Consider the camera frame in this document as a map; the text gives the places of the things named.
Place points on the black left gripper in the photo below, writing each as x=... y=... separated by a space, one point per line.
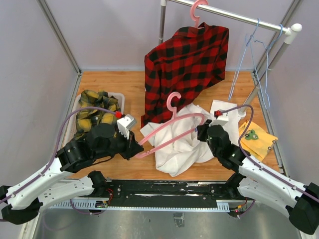
x=132 y=147

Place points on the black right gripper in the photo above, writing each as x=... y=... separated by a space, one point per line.
x=202 y=129

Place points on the white shirt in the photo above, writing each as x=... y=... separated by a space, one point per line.
x=177 y=157

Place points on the yellow plaid flannel shirt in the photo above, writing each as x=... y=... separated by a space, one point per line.
x=86 y=119

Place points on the red black plaid shirt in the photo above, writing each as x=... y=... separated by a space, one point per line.
x=192 y=60

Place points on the blue wire hanger of grey shirt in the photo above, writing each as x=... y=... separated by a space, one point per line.
x=264 y=94

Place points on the blue wire hanger with plaid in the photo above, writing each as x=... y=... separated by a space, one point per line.
x=240 y=61

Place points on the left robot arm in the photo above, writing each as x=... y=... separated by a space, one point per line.
x=27 y=199

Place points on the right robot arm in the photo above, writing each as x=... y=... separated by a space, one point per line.
x=255 y=180

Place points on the white plastic laundry basket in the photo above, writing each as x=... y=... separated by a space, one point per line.
x=71 y=125

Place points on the metal clothes rack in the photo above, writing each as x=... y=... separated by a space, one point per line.
x=290 y=34

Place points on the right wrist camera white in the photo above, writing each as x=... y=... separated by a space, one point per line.
x=220 y=118

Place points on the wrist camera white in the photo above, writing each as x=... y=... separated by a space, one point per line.
x=220 y=118
x=125 y=124

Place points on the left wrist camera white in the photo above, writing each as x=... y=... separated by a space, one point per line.
x=125 y=124

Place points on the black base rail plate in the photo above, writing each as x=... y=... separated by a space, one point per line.
x=166 y=194

